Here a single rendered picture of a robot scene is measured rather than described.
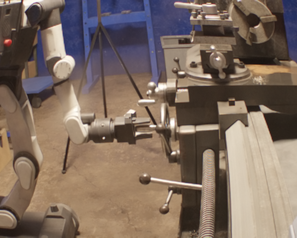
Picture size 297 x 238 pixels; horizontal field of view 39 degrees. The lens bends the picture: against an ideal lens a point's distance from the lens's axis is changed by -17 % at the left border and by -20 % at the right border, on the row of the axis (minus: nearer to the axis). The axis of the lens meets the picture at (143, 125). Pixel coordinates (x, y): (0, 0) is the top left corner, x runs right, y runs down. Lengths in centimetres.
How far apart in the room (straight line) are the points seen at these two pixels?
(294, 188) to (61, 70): 97
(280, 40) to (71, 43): 392
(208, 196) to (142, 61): 462
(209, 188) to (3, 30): 100
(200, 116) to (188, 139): 9
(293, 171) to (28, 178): 117
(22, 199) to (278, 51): 154
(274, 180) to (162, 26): 474
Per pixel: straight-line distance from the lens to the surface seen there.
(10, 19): 178
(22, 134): 198
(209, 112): 156
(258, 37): 218
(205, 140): 154
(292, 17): 584
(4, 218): 218
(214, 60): 150
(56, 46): 173
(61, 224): 227
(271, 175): 110
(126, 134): 177
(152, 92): 168
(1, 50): 178
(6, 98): 191
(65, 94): 176
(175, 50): 436
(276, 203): 97
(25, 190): 205
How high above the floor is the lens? 132
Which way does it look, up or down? 19 degrees down
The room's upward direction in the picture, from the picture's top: 6 degrees counter-clockwise
